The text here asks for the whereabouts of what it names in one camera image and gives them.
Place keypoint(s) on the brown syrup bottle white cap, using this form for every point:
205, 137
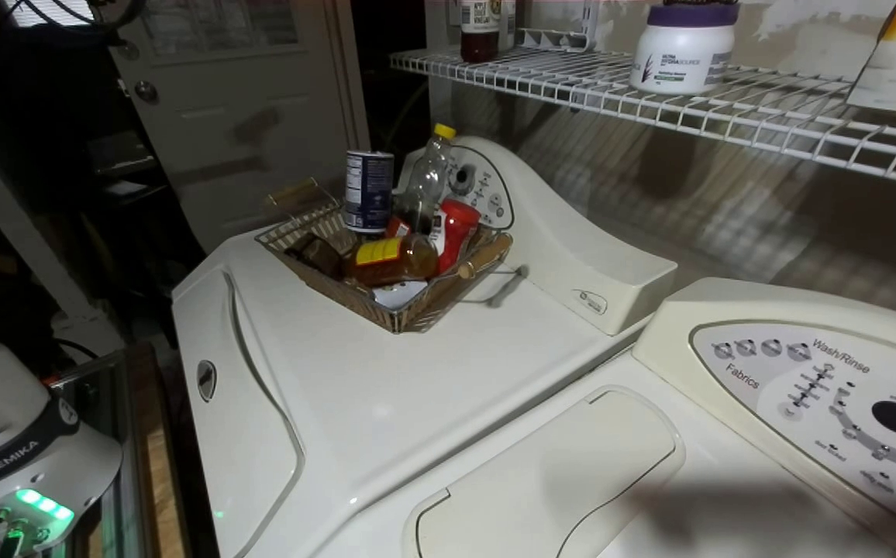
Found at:
480, 44

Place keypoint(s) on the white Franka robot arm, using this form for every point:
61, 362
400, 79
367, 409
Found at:
0, 404

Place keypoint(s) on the wicker basket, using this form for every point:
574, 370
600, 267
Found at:
435, 295

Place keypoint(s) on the white paper piece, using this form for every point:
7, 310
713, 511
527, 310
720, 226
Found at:
400, 295

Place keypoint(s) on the grey metal bar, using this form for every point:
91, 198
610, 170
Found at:
510, 287

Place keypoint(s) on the clear bottle yellow cap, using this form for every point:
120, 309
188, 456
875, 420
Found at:
430, 174

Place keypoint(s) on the blue labelled tin can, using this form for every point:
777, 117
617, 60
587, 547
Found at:
370, 192

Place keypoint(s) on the white washing machine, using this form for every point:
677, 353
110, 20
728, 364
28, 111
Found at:
396, 404

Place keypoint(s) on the white jar purple lid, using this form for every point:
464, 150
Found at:
682, 48

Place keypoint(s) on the white dryer machine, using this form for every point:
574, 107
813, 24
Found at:
737, 453

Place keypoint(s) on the grey metal frame post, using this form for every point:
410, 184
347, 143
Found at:
22, 233

